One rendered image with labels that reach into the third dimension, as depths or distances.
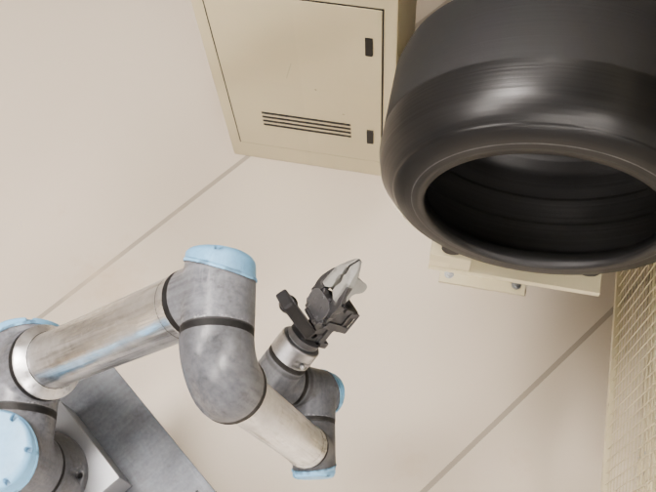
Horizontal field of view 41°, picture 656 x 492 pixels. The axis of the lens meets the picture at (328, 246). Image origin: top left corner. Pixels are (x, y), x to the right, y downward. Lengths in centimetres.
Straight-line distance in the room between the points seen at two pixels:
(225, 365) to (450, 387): 143
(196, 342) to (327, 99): 140
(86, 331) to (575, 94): 90
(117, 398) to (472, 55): 117
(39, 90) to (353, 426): 166
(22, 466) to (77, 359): 23
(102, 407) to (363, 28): 113
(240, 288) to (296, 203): 157
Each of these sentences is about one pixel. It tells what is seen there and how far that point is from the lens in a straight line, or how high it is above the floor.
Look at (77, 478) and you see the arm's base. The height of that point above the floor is 73.
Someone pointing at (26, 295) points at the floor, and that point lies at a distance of 297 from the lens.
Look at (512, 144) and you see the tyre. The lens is 137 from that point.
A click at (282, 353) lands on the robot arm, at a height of 89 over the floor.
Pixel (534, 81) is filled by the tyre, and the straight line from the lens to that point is 134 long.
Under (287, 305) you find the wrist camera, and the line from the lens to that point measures 166.
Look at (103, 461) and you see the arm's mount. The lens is 197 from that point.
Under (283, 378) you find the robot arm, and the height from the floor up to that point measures 86.
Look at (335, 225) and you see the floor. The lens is 285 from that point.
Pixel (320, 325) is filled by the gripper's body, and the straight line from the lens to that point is 172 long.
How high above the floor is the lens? 256
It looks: 65 degrees down
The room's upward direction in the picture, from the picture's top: 7 degrees counter-clockwise
